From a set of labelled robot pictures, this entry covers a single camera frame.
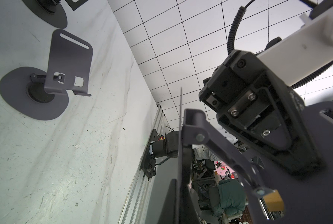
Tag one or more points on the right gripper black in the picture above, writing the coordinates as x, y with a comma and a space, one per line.
261, 110

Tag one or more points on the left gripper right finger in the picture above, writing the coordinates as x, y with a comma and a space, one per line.
188, 213

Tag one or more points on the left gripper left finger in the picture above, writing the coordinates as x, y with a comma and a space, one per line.
162, 205

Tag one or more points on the black phone stand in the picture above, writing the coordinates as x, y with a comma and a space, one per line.
50, 11

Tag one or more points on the aluminium mounting rail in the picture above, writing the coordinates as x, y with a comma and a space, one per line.
136, 204

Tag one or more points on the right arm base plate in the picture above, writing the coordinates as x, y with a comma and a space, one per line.
158, 150

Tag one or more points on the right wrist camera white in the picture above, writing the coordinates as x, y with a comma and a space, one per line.
303, 52

